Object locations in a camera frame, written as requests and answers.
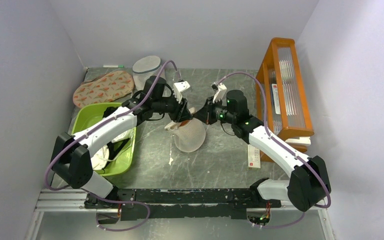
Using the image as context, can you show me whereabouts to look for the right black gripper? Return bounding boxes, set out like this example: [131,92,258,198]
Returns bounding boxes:
[193,96,236,125]

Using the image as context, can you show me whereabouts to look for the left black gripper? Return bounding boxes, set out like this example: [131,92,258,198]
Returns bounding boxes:
[153,91,194,124]

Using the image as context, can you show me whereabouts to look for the beige mesh laundry bag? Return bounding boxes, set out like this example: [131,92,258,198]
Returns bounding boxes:
[164,117,206,153]

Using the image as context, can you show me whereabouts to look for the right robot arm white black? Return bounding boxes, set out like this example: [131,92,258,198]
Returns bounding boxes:
[193,90,331,212]

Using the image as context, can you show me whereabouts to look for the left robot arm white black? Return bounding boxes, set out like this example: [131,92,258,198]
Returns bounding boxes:
[46,76,193,208]

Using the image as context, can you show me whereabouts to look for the white mesh laundry bag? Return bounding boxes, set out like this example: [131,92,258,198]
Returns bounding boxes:
[132,55,163,91]

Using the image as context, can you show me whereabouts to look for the small white red box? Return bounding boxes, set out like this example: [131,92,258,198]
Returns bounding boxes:
[247,145,261,169]

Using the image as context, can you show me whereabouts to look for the floral patterned fabric pad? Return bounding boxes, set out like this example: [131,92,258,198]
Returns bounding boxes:
[72,70,135,109]

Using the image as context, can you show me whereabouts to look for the green white marker pen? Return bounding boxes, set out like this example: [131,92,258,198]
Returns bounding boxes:
[102,65,125,68]

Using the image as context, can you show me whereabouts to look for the green plastic basin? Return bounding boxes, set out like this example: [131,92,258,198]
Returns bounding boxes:
[71,102,136,177]

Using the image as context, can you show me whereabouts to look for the white bras in basin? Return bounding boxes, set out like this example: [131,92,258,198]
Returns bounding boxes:
[91,127,136,176]

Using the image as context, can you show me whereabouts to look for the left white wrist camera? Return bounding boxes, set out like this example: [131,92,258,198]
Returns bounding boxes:
[172,80,191,103]

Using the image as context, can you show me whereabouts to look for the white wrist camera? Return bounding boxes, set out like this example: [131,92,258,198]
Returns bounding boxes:
[172,80,191,103]
[211,82,227,104]

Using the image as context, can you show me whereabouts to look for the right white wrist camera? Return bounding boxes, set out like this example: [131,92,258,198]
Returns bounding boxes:
[211,82,227,104]

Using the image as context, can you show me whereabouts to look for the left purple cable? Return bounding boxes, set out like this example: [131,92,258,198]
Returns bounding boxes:
[43,59,183,232]

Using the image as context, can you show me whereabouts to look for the purple cable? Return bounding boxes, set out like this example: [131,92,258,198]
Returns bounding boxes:
[43,59,183,232]
[211,71,332,230]

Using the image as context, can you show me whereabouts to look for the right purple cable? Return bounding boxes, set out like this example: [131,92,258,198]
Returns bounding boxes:
[211,71,332,230]

